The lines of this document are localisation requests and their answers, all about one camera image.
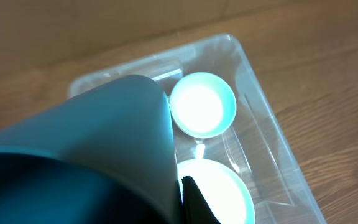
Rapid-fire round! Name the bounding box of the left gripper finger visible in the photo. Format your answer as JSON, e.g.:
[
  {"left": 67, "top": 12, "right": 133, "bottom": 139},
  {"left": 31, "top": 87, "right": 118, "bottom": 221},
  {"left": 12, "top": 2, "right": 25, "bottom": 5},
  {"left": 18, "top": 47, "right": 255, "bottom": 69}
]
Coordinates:
[{"left": 181, "top": 176, "right": 220, "bottom": 224}]

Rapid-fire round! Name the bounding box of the light blue plate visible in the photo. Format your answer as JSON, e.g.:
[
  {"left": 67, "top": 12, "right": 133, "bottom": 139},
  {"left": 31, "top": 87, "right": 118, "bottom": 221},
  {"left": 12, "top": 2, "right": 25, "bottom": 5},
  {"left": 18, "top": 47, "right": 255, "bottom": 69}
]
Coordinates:
[{"left": 177, "top": 159, "right": 256, "bottom": 224}]

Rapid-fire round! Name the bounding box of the light blue bowl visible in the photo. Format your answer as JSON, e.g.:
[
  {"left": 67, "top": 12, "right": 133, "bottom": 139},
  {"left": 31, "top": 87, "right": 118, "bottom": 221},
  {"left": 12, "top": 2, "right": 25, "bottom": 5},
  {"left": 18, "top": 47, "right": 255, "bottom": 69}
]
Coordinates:
[{"left": 169, "top": 72, "right": 237, "bottom": 139}]

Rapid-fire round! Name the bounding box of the dark blue cup front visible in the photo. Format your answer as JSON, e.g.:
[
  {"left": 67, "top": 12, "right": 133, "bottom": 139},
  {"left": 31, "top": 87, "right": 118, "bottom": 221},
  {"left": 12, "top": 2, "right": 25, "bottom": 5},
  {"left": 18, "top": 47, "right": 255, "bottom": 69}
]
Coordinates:
[{"left": 0, "top": 75, "right": 183, "bottom": 223}]

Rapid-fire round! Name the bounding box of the clear plastic storage bin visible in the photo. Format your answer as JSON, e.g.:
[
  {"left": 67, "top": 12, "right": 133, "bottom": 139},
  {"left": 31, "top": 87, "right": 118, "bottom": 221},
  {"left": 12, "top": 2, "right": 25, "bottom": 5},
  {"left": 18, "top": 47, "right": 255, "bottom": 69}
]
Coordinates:
[{"left": 68, "top": 34, "right": 324, "bottom": 223}]

